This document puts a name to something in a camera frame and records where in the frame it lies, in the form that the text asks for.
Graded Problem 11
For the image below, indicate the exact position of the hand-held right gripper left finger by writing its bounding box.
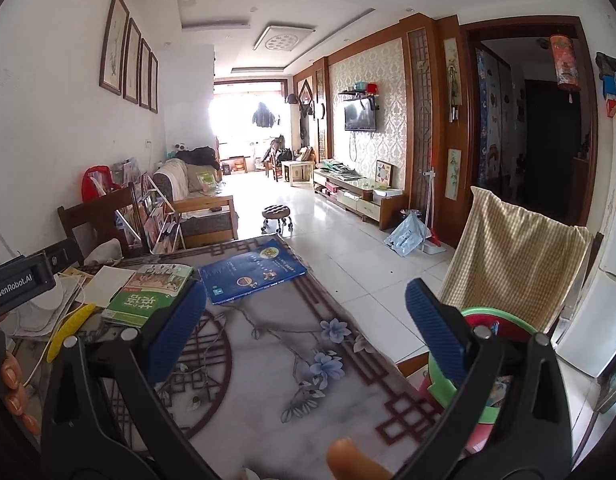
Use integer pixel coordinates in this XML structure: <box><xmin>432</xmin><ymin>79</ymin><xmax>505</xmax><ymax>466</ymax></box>
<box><xmin>39</xmin><ymin>277</ymin><xmax>219</xmax><ymax>480</ymax></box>

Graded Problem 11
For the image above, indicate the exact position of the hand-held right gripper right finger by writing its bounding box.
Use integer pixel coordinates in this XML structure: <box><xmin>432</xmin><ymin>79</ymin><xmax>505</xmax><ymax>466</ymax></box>
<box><xmin>392</xmin><ymin>278</ymin><xmax>574</xmax><ymax>480</ymax></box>

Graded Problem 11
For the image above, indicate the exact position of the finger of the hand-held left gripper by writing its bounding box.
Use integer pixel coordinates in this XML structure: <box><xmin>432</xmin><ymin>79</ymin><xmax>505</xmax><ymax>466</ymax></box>
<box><xmin>35</xmin><ymin>239</ymin><xmax>80</xmax><ymax>281</ymax></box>

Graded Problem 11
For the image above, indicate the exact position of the person's left hand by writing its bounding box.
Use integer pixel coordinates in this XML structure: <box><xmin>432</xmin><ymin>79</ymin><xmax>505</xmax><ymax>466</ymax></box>
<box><xmin>0</xmin><ymin>349</ymin><xmax>41</xmax><ymax>437</ymax></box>

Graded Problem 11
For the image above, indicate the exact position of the person's right hand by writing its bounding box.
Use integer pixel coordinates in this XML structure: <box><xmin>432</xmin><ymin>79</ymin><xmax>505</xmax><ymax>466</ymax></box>
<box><xmin>327</xmin><ymin>437</ymin><xmax>393</xmax><ymax>480</ymax></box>

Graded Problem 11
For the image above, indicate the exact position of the white desk lamp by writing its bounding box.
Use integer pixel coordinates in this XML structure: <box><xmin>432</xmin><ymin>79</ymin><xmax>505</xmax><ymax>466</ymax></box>
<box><xmin>0</xmin><ymin>210</ymin><xmax>65</xmax><ymax>333</ymax></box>

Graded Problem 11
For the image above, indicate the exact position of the white plastic bag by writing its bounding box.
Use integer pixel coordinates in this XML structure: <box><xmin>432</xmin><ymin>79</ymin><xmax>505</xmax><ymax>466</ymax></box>
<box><xmin>83</xmin><ymin>240</ymin><xmax>124</xmax><ymax>266</ymax></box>

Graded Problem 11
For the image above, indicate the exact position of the brown wooden chair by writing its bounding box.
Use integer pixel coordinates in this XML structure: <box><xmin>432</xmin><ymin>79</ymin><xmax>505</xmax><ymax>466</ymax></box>
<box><xmin>57</xmin><ymin>182</ymin><xmax>151</xmax><ymax>266</ymax></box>

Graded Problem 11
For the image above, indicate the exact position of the green textbook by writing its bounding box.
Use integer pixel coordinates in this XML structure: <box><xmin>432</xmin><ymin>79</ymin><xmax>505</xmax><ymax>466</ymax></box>
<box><xmin>102</xmin><ymin>262</ymin><xmax>195</xmax><ymax>328</ymax></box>

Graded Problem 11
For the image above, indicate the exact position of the white paper sheet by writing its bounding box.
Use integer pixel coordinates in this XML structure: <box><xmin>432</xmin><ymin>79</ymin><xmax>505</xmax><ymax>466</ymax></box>
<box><xmin>77</xmin><ymin>266</ymin><xmax>136</xmax><ymax>308</ymax></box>

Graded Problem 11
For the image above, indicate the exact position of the yellow ribbed curved tool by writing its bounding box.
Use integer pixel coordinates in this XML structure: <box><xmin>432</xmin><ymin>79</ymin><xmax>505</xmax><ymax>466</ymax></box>
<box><xmin>47</xmin><ymin>302</ymin><xmax>96</xmax><ymax>363</ymax></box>

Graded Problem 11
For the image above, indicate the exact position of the blue book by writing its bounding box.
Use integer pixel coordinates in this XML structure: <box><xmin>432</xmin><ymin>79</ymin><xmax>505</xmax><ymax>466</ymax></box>
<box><xmin>198</xmin><ymin>237</ymin><xmax>307</xmax><ymax>306</ymax></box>

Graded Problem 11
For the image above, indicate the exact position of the blue plastic bag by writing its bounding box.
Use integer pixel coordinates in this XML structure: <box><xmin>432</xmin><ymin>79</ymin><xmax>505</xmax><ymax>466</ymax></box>
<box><xmin>384</xmin><ymin>211</ymin><xmax>431</xmax><ymax>257</ymax></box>

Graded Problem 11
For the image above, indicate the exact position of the checkered cloth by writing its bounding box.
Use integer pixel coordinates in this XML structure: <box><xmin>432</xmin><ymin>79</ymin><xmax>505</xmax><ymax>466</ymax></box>
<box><xmin>438</xmin><ymin>186</ymin><xmax>593</xmax><ymax>333</ymax></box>

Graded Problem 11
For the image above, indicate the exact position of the magazine rack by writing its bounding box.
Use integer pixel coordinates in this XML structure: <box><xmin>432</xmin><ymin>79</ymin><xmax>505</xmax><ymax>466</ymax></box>
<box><xmin>115</xmin><ymin>170</ymin><xmax>186</xmax><ymax>256</ymax></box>

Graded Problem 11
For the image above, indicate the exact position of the wooden sofa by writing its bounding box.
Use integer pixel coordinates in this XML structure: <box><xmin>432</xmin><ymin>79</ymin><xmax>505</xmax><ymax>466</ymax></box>
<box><xmin>153</xmin><ymin>157</ymin><xmax>239</xmax><ymax>248</ymax></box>

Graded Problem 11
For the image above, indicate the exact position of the round wheeled stool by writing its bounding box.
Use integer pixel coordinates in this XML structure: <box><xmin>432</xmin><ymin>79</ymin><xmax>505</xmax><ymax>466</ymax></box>
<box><xmin>260</xmin><ymin>204</ymin><xmax>293</xmax><ymax>235</ymax></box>

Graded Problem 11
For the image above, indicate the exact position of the television cabinet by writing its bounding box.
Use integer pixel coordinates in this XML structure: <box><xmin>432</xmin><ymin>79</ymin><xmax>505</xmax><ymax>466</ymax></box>
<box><xmin>313</xmin><ymin>160</ymin><xmax>409</xmax><ymax>231</ymax></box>

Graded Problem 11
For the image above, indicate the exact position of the bamboo painting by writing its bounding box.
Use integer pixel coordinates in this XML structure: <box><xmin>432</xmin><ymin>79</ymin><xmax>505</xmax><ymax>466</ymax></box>
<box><xmin>447</xmin><ymin>148</ymin><xmax>462</xmax><ymax>201</ymax></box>

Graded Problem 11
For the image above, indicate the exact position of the white refrigerator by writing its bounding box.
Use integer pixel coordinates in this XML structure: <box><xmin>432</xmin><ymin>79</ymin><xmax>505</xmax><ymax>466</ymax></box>
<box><xmin>558</xmin><ymin>110</ymin><xmax>616</xmax><ymax>378</ymax></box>

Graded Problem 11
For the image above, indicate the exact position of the dark coat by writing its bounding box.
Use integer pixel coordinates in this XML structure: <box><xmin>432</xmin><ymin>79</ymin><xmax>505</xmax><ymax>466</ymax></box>
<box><xmin>180</xmin><ymin>146</ymin><xmax>221</xmax><ymax>171</ymax></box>

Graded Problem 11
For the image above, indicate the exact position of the coffee table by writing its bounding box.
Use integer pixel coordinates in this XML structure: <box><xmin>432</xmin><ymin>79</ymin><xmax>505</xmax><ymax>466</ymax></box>
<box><xmin>281</xmin><ymin>160</ymin><xmax>316</xmax><ymax>187</ymax></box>

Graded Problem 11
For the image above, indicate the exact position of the small wooden chair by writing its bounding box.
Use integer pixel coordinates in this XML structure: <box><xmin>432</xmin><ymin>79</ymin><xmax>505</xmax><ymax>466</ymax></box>
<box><xmin>265</xmin><ymin>135</ymin><xmax>293</xmax><ymax>181</ymax></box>

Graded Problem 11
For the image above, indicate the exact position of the printed door curtain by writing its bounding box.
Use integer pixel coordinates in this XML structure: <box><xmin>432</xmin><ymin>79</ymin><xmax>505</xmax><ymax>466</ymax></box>
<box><xmin>475</xmin><ymin>49</ymin><xmax>513</xmax><ymax>188</ymax></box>

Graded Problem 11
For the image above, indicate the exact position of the hanging dark jacket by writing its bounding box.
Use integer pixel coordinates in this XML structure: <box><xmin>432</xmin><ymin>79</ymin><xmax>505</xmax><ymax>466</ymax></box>
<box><xmin>251</xmin><ymin>101</ymin><xmax>281</xmax><ymax>128</ymax></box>

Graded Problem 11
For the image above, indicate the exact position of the red paper lantern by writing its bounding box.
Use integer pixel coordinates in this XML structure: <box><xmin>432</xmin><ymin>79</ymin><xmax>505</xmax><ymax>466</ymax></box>
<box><xmin>548</xmin><ymin>34</ymin><xmax>582</xmax><ymax>106</ymax></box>

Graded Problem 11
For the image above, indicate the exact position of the ceiling light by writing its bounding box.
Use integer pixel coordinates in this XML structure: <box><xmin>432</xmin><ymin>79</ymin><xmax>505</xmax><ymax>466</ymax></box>
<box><xmin>254</xmin><ymin>24</ymin><xmax>316</xmax><ymax>53</ymax></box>

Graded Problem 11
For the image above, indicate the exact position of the white power cable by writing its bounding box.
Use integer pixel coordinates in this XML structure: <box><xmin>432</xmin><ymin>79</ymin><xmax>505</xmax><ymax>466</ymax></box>
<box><xmin>23</xmin><ymin>310</ymin><xmax>64</xmax><ymax>391</ymax></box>

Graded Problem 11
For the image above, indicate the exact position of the white handled mop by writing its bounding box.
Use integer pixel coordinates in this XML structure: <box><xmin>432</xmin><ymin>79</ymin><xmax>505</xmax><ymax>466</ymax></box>
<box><xmin>420</xmin><ymin>150</ymin><xmax>446</xmax><ymax>256</ymax></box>

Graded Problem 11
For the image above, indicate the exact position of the framed wall picture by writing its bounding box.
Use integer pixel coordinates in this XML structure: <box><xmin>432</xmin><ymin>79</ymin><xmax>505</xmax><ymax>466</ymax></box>
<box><xmin>149</xmin><ymin>52</ymin><xmax>159</xmax><ymax>114</ymax></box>
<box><xmin>139</xmin><ymin>37</ymin><xmax>152</xmax><ymax>110</ymax></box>
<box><xmin>99</xmin><ymin>0</ymin><xmax>130</xmax><ymax>96</ymax></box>
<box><xmin>123</xmin><ymin>17</ymin><xmax>142</xmax><ymax>105</ymax></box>

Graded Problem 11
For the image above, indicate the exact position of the wall television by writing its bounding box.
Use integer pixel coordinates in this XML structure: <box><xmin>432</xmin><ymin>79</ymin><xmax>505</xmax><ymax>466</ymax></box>
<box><xmin>344</xmin><ymin>100</ymin><xmax>377</xmax><ymax>133</ymax></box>

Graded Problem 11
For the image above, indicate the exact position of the wall shelf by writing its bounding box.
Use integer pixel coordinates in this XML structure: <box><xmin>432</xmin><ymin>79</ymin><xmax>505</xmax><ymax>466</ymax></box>
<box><xmin>338</xmin><ymin>82</ymin><xmax>381</xmax><ymax>99</ymax></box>

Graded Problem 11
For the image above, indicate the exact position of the wall scroll painting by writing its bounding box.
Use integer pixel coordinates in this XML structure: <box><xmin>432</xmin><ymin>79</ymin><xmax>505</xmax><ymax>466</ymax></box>
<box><xmin>444</xmin><ymin>37</ymin><xmax>462</xmax><ymax>123</ymax></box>

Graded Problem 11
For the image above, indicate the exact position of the diamond wall decoration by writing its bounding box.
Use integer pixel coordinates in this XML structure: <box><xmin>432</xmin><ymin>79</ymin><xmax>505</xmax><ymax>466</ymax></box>
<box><xmin>298</xmin><ymin>80</ymin><xmax>316</xmax><ymax>116</ymax></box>

